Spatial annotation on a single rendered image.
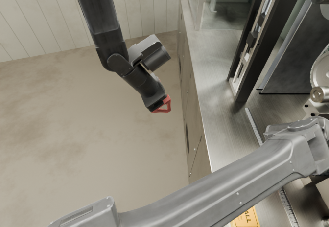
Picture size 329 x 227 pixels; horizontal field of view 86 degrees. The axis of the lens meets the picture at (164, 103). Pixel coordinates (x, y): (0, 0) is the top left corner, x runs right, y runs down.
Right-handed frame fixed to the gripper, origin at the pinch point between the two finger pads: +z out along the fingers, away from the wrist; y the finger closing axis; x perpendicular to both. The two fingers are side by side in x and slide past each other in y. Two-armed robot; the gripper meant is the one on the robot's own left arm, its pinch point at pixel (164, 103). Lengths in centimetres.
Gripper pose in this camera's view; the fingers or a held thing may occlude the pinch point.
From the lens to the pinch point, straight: 57.0
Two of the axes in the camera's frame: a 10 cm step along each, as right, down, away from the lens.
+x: -8.1, 5.7, 1.5
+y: -3.7, -6.9, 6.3
